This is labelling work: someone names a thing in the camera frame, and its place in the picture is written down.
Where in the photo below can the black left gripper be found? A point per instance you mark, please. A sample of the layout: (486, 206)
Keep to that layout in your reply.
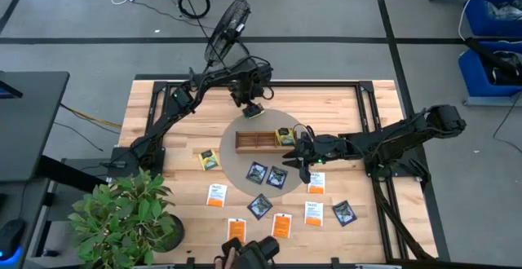
(246, 93)

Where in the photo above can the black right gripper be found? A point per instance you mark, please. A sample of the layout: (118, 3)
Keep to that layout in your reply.
(322, 148)

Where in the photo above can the yellow lemon tea packet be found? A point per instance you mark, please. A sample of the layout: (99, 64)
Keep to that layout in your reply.
(209, 160)
(290, 140)
(281, 132)
(255, 113)

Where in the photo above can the dark blackcurrant tea packet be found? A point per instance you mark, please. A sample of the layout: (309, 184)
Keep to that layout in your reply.
(277, 177)
(344, 213)
(259, 206)
(256, 173)

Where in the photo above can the white orange Tazo tea packet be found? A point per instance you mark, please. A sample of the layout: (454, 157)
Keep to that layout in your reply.
(317, 185)
(314, 214)
(216, 195)
(236, 229)
(281, 226)

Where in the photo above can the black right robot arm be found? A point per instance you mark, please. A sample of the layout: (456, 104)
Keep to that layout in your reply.
(408, 132)

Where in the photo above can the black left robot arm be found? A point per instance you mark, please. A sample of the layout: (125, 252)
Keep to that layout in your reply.
(163, 124)

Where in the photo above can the wooden tea organizer box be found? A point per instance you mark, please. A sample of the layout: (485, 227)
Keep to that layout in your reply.
(257, 149)

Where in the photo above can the round grey table mat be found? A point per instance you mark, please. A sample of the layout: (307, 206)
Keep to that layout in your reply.
(232, 167)

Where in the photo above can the black floor fan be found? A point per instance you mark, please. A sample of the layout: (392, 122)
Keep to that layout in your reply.
(226, 28)

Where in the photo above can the black plant pot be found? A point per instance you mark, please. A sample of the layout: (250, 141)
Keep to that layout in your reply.
(176, 236)

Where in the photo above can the green potted plant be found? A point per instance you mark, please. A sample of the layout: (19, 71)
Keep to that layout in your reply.
(122, 220)

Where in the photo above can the black desk foot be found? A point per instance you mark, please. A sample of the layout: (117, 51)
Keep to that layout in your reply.
(69, 173)

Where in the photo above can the blue storage bin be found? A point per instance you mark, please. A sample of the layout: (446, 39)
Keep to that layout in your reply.
(477, 16)
(473, 73)

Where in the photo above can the black desk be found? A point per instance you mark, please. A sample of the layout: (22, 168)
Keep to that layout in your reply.
(36, 130)

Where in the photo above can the dark laptop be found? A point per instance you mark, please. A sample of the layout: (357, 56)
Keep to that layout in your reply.
(8, 89)

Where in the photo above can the grey desk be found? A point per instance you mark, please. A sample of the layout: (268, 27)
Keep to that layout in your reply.
(28, 204)

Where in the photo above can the black computer mouse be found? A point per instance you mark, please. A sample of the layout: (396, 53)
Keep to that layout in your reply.
(11, 236)

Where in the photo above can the black table rail frame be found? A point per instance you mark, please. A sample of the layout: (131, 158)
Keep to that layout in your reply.
(326, 84)

